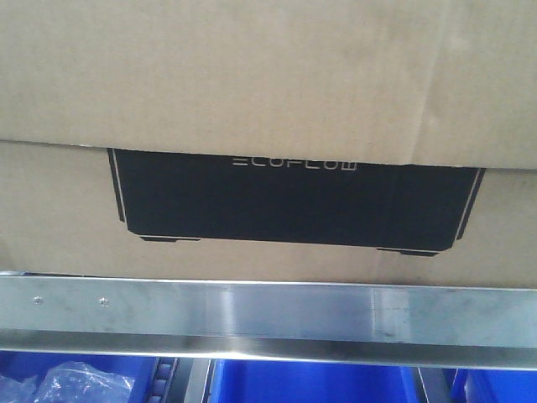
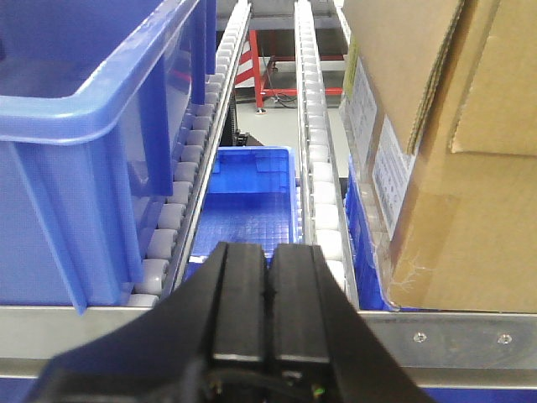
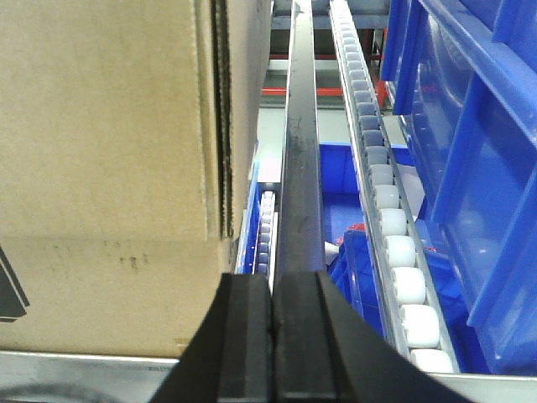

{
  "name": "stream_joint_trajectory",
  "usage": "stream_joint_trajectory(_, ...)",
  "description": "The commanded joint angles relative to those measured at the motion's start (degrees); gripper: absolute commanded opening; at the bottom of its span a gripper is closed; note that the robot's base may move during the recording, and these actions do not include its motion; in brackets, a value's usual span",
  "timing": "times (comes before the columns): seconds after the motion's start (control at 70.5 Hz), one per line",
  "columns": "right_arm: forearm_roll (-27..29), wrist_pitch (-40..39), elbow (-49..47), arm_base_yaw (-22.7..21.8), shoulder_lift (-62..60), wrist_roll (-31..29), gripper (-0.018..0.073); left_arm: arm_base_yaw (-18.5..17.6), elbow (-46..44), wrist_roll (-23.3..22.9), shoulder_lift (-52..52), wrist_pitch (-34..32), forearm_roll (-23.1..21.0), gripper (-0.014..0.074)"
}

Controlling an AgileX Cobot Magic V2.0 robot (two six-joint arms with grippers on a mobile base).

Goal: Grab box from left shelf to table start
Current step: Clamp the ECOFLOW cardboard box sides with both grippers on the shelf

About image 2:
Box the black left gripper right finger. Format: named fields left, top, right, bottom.
left=269, top=243, right=432, bottom=402

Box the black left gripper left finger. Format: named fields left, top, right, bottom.
left=28, top=243, right=266, bottom=402

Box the brown cardboard box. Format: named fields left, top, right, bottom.
left=343, top=1, right=536, bottom=313

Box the blue bin under box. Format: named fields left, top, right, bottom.
left=344, top=155, right=396, bottom=311

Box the right white roller track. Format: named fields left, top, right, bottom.
left=294, top=1, right=359, bottom=308

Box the white roller track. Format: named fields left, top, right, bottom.
left=127, top=1, right=252, bottom=308
left=294, top=1, right=359, bottom=308

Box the left white roller track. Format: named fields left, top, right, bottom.
left=127, top=1, right=252, bottom=308

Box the lower blue plastic bin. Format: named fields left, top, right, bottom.
left=190, top=146, right=299, bottom=264

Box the large blue plastic bin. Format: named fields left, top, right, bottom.
left=1, top=1, right=216, bottom=311

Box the metal shelf front rail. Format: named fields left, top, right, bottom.
left=1, top=306, right=536, bottom=390

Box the red metal frame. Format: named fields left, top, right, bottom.
left=234, top=29, right=346, bottom=114

